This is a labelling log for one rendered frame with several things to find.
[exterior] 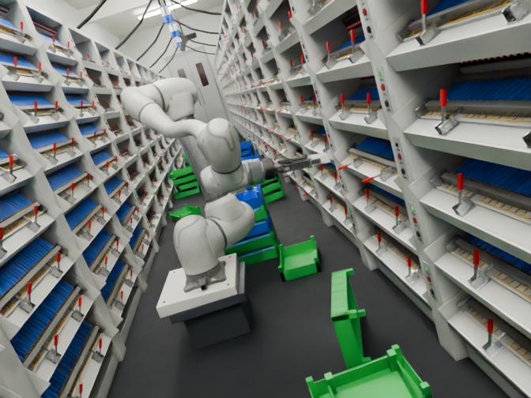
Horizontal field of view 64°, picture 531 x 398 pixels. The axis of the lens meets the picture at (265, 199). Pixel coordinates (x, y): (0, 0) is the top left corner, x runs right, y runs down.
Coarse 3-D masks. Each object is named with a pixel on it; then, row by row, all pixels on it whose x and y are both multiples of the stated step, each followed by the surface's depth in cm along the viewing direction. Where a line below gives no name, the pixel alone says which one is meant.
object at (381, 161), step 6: (348, 150) 179; (354, 150) 174; (348, 156) 177; (366, 156) 159; (372, 156) 155; (378, 162) 148; (384, 162) 143; (390, 162) 140; (378, 168) 146; (396, 168) 134; (396, 174) 133
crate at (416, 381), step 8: (400, 352) 130; (400, 360) 130; (352, 368) 131; (408, 368) 126; (408, 376) 128; (416, 376) 120; (312, 384) 128; (320, 384) 130; (416, 384) 123; (424, 384) 113; (312, 392) 129; (320, 392) 131; (328, 392) 131; (424, 392) 112
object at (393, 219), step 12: (348, 192) 185; (360, 192) 184; (372, 192) 175; (384, 192) 169; (360, 204) 180; (372, 204) 168; (384, 204) 166; (396, 204) 154; (372, 216) 164; (384, 216) 158; (396, 216) 142; (408, 216) 142; (384, 228) 154; (396, 228) 142; (408, 228) 141; (408, 240) 136
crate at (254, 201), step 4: (260, 188) 250; (248, 192) 254; (252, 192) 254; (256, 192) 233; (260, 192) 241; (240, 196) 254; (252, 196) 254; (260, 196) 234; (240, 200) 255; (244, 200) 255; (248, 200) 235; (252, 200) 235; (256, 200) 235; (260, 200) 235; (248, 204) 235; (252, 204) 235; (256, 204) 235; (260, 204) 235
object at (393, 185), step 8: (360, 136) 180; (368, 136) 181; (352, 144) 180; (336, 152) 180; (344, 152) 181; (344, 160) 181; (352, 160) 173; (352, 168) 166; (360, 168) 161; (368, 168) 155; (376, 168) 150; (360, 176) 163; (368, 176) 150; (392, 176) 137; (376, 184) 148; (384, 184) 137; (392, 184) 132; (400, 184) 123; (392, 192) 135; (400, 192) 126
